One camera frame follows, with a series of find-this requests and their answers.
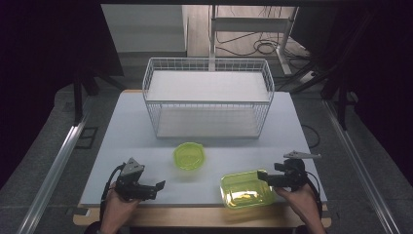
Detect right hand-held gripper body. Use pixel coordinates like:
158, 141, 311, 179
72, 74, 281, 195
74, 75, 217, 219
273, 150, 322, 192

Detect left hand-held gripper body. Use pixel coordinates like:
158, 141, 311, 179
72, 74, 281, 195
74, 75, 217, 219
114, 157, 158, 202

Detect green rectangular plastic container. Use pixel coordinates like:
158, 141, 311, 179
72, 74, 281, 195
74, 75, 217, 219
219, 169, 278, 210

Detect green round plastic bowl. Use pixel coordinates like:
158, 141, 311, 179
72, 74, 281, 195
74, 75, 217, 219
172, 141, 207, 172

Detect white wire shelf rack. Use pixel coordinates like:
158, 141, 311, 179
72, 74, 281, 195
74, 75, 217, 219
141, 57, 276, 140

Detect person's left hand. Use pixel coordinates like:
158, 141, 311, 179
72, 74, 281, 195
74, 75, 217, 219
100, 182, 141, 228

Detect person's right hand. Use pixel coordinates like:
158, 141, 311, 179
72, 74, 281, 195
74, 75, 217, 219
274, 183, 321, 227

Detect black stand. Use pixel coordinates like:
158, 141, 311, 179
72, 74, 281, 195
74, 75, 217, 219
72, 69, 127, 127
319, 13, 374, 132

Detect white cabinet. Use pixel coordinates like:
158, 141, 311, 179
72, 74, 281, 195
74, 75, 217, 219
100, 4, 189, 59

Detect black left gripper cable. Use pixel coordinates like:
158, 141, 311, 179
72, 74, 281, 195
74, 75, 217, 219
98, 163, 127, 222

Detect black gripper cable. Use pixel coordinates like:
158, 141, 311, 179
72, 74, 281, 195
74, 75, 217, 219
304, 171, 324, 219
98, 163, 127, 222

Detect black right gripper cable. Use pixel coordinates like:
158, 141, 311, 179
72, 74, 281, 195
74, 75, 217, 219
304, 171, 324, 219

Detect thin black cable loop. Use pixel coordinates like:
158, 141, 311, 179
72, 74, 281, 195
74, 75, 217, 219
300, 124, 322, 150

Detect black square floor frame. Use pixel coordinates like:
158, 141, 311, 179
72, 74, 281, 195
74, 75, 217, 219
74, 126, 99, 150

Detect aluminium rail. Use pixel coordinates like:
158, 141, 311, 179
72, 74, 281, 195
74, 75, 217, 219
321, 97, 402, 234
16, 111, 92, 234

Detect black floor cables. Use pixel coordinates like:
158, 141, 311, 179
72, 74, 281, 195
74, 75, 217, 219
215, 30, 314, 60

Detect white metal desk frame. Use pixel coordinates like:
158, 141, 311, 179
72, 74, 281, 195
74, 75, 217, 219
208, 4, 300, 77

